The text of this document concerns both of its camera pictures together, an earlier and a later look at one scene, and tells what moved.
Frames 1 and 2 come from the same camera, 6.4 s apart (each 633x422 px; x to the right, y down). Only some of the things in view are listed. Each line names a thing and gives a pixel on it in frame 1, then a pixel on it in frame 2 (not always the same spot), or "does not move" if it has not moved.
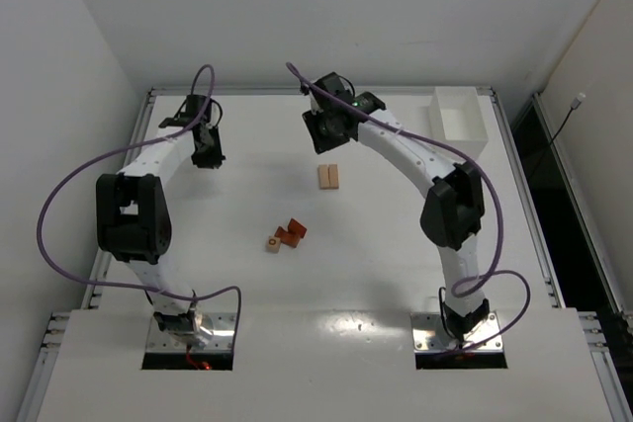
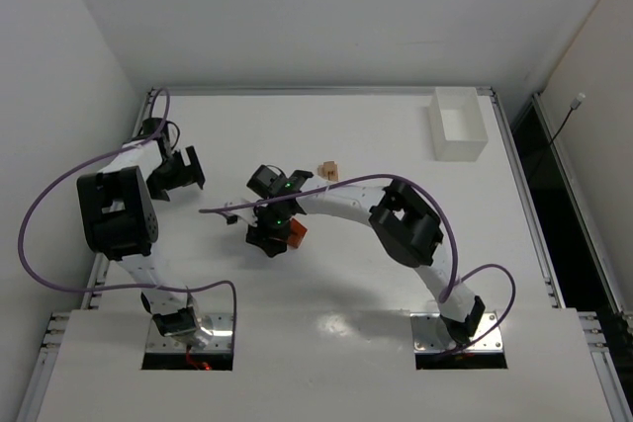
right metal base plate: x=429 y=334 does not move
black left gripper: x=207 y=154 to x=183 y=171
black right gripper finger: x=328 y=143 to x=275 y=246
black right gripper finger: x=316 y=125 to x=256 y=236
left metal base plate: x=217 y=333 does not move
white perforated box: x=456 y=120 does not move
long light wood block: x=333 y=176 does not move
